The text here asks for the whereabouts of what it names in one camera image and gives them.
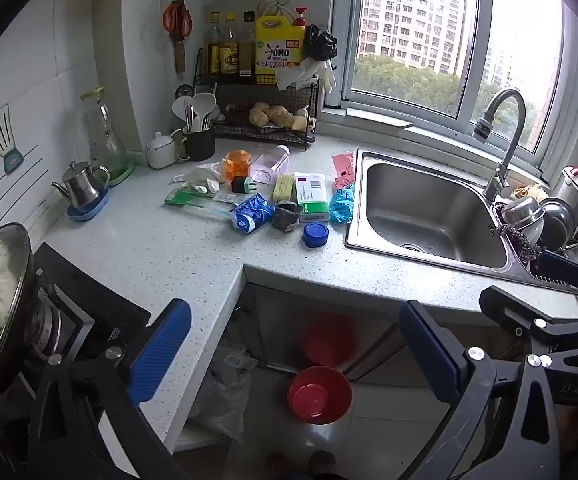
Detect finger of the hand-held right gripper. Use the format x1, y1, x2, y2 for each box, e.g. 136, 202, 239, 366
531, 249, 578, 311
479, 285, 578, 356

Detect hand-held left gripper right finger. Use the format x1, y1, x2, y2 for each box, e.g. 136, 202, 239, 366
399, 300, 564, 480

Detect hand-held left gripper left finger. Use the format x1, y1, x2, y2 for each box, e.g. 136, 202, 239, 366
26, 299, 192, 480

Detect red bucket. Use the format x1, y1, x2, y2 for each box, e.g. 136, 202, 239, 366
286, 365, 354, 426

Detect green plastic wrapper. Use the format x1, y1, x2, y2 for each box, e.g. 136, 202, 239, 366
164, 187, 235, 221

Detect blue round lid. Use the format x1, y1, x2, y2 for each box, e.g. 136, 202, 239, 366
302, 221, 330, 249

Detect blue packet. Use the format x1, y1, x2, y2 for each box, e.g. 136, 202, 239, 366
229, 194, 276, 235

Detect white plastic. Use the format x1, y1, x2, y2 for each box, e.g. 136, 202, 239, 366
171, 160, 230, 193

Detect grey cup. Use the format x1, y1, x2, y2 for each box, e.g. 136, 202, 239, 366
270, 201, 304, 233

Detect white green medicine box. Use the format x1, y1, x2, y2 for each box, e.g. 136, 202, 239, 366
293, 172, 331, 224

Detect orange plastic jar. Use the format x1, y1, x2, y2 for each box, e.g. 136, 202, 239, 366
224, 150, 252, 183

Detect clear plastic bottle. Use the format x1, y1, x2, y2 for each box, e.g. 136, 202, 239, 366
249, 145, 291, 186

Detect steel bowl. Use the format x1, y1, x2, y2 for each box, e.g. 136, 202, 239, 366
500, 196, 544, 241
539, 197, 577, 251

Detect white plastic bags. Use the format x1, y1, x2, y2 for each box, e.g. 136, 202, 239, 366
219, 345, 260, 372

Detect black gas stove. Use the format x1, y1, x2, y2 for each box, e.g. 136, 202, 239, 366
19, 242, 152, 411

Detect steel sink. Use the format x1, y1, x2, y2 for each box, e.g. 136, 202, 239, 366
345, 148, 578, 295

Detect steel cabinet door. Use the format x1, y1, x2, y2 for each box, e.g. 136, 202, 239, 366
241, 285, 400, 376

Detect steel faucet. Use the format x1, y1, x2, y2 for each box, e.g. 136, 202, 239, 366
471, 88, 527, 201

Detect blue saucer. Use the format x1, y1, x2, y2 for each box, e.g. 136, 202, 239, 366
66, 191, 111, 222

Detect blue plastic bag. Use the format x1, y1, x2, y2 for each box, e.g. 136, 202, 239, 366
329, 182, 357, 226

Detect green coaster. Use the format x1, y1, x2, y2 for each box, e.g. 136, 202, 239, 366
106, 157, 136, 187

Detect steel teapot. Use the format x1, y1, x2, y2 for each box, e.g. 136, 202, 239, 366
50, 161, 111, 211

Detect white lidded jar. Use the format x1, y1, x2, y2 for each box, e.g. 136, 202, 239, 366
145, 130, 184, 170

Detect pink plastic bag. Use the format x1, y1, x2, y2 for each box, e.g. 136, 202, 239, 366
331, 152, 359, 192

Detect dark utensil cup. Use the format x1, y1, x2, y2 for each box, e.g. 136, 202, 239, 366
183, 127, 216, 162

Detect glass carafe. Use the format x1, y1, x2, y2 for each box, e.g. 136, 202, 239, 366
80, 86, 129, 181

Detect white ladle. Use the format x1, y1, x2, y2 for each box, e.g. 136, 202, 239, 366
171, 96, 193, 126

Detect large white spoon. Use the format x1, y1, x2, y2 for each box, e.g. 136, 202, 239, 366
192, 92, 218, 131

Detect window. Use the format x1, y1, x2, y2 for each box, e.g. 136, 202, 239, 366
331, 0, 578, 176

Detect amber oil bottle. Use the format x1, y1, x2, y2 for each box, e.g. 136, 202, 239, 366
204, 11, 222, 77

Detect white rubber gloves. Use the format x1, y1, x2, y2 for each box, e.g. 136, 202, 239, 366
275, 57, 337, 95

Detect dark sauce bottle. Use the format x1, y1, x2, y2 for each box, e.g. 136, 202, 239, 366
238, 11, 256, 78

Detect black plastic bag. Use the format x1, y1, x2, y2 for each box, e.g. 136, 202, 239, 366
303, 24, 339, 61

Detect yellow detergent jug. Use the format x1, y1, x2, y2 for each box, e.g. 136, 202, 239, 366
255, 7, 306, 83

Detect dark wire scrubber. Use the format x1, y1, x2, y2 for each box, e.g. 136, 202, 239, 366
491, 222, 542, 263

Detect black wire rack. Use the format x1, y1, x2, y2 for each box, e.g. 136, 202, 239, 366
193, 47, 320, 146

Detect red handled scissors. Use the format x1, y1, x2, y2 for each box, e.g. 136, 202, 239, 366
162, 0, 192, 41

